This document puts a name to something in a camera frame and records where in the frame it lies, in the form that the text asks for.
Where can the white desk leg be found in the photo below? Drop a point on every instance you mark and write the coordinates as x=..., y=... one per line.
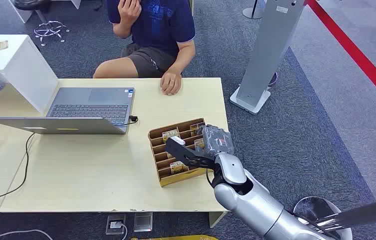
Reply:
x=217, y=218

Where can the person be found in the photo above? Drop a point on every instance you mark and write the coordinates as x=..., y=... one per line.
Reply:
x=161, y=30

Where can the person's left forearm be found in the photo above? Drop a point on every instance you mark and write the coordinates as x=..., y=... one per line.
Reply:
x=183, y=56

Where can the dark metal pole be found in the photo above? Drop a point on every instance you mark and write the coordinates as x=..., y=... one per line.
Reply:
x=366, y=212

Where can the person's hand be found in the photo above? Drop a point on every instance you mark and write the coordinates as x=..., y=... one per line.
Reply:
x=171, y=82
x=129, y=10

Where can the round chrome stand base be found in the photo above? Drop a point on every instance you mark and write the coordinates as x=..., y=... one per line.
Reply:
x=313, y=207

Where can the white desk shelf box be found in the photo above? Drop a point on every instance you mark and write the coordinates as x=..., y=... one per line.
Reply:
x=19, y=66

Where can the floor power socket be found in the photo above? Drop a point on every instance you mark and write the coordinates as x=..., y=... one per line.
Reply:
x=115, y=225

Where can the gold hotel card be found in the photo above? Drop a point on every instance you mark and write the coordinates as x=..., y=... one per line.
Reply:
x=196, y=128
x=171, y=135
x=178, y=167
x=199, y=143

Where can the grey open laptop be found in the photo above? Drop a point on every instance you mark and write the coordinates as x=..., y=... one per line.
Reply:
x=85, y=111

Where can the grey standing pillar kiosk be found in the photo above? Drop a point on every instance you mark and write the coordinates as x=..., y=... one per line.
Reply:
x=267, y=49

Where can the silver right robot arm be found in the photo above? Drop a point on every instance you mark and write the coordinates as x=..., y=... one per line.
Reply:
x=257, y=205

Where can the person's left hand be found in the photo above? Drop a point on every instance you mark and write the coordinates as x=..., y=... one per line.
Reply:
x=171, y=82

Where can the red barrier belt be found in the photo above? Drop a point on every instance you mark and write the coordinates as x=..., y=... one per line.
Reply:
x=356, y=54

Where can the round grey stanchion base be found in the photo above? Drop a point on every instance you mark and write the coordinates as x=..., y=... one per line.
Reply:
x=252, y=12

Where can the yellow floor object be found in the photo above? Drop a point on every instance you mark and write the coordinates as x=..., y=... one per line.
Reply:
x=174, y=238

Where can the wooden slotted card holder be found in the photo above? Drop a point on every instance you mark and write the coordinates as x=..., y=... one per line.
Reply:
x=174, y=180

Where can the person's right hand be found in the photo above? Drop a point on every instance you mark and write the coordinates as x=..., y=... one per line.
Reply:
x=129, y=10

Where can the silver floor socket cover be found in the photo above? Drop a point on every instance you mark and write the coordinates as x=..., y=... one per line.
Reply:
x=143, y=222

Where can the person's right forearm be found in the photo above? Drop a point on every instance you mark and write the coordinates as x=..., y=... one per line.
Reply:
x=122, y=29

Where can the black stool seat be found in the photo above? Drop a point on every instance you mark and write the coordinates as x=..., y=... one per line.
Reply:
x=30, y=4

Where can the chrome star chair base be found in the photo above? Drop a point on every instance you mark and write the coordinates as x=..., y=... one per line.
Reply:
x=49, y=30

